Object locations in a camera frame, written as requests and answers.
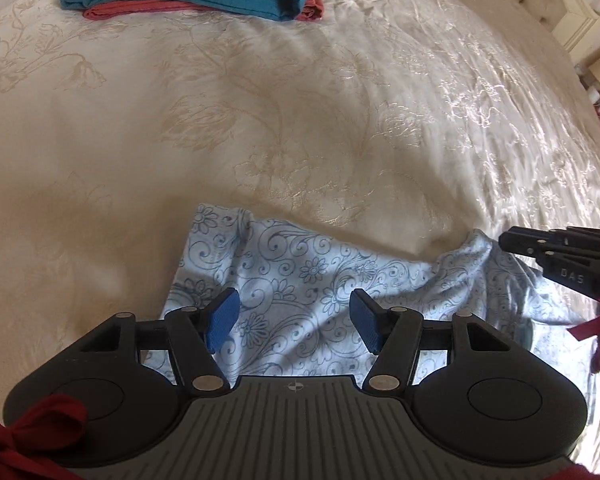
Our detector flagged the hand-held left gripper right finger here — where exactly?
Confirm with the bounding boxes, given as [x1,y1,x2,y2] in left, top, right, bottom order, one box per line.
[349,289,515,394]

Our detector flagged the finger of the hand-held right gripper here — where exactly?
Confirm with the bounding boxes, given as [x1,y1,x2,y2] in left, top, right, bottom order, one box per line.
[498,229,600,263]
[550,226,600,245]

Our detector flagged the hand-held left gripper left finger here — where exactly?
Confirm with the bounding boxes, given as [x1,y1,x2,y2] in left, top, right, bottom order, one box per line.
[74,287,242,394]

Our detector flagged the light blue floral pants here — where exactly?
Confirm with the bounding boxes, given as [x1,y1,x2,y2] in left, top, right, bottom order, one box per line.
[145,202,589,387]

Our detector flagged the cream nightstand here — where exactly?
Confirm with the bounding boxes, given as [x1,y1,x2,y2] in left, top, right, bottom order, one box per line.
[577,49,600,126]

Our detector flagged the cream embroidered bedspread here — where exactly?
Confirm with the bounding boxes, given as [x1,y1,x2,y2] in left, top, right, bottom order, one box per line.
[0,0,600,463]

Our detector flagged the coral folded garment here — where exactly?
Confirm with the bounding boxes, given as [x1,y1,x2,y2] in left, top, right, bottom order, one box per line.
[82,0,325,24]

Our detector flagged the red fabric strap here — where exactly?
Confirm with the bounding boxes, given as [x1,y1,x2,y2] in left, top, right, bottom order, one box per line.
[567,290,600,402]
[0,393,89,480]

